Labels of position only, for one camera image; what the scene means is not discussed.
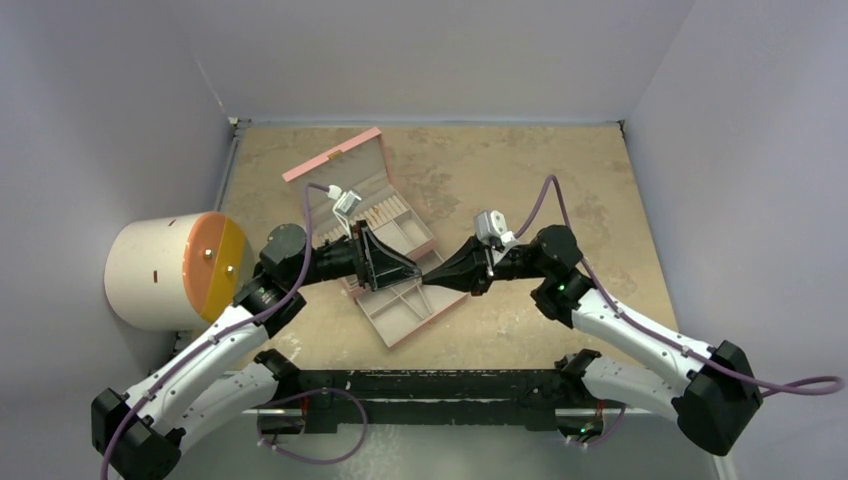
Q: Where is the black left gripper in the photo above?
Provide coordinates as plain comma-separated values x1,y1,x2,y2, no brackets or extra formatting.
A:
289,220,420,290

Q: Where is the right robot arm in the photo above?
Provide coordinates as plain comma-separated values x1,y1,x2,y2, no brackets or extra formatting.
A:
422,225,763,456

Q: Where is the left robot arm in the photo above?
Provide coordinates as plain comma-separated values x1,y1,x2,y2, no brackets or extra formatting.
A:
91,222,422,479

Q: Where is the pink jewelry box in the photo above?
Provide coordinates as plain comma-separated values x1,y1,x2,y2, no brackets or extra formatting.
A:
261,128,437,299

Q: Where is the white cylinder orange lid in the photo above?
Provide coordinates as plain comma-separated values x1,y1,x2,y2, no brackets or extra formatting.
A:
103,211,254,331

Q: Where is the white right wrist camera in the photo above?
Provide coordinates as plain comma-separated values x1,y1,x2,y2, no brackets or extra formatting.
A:
474,210,517,254

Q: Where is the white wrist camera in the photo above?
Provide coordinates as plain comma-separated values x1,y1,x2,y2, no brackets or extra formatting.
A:
474,210,517,254
327,185,362,238

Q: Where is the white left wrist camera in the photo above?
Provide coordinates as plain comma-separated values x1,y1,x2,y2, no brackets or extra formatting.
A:
327,185,362,238

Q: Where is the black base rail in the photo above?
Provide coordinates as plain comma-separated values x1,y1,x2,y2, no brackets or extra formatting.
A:
253,350,608,440

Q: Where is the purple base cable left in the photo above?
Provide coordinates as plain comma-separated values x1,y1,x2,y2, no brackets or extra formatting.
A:
256,387,369,466

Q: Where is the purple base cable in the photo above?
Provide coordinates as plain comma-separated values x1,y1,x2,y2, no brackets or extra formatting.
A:
564,390,629,450
256,387,369,466

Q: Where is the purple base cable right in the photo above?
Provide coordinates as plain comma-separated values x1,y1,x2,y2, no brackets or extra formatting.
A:
564,390,629,450

